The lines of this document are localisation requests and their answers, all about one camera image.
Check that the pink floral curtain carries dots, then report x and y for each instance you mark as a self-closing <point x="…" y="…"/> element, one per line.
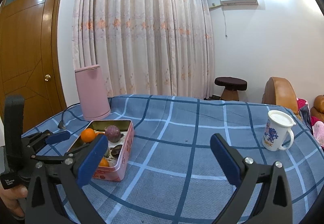
<point x="153" y="47"/>

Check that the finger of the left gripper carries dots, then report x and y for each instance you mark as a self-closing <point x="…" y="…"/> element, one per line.
<point x="41" y="139"/>
<point x="82" y="154"/>

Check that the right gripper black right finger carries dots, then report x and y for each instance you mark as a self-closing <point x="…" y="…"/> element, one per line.
<point x="273" y="205"/>

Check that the brown leather chair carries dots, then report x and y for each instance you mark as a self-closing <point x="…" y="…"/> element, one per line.
<point x="279" y="91"/>

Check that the far small orange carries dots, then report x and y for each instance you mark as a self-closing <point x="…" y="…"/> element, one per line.
<point x="104" y="163"/>

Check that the brown leather sofa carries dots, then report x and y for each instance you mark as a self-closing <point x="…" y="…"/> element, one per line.
<point x="318" y="108"/>

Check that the person's left hand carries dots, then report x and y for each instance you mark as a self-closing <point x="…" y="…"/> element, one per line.
<point x="10" y="198"/>

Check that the pink floral blanket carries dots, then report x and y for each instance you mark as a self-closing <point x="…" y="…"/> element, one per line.
<point x="314" y="124"/>

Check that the wooden door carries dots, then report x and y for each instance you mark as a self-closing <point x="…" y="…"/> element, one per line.
<point x="29" y="58"/>

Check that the whole purple passion fruit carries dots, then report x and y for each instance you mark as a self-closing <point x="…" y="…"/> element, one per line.
<point x="113" y="133"/>

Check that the dark round stool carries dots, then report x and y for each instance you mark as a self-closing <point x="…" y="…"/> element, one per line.
<point x="231" y="87"/>

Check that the white mug with blue print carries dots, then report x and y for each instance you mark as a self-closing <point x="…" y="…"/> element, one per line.
<point x="278" y="134"/>

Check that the pink cylindrical kettle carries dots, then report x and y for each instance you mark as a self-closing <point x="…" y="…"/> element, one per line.
<point x="92" y="93"/>

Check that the pink metal tin box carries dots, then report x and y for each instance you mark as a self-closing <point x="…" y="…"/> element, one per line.
<point x="116" y="171"/>

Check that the dark purple fruit half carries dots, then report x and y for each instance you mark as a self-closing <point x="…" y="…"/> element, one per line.
<point x="115" y="151"/>

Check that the blue plaid tablecloth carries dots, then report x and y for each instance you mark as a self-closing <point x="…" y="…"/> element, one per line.
<point x="171" y="173"/>

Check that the orange near purple fruit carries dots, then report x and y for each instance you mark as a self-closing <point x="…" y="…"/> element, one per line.
<point x="88" y="135"/>

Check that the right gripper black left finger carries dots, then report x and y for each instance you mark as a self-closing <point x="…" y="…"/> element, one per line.
<point x="73" y="171"/>

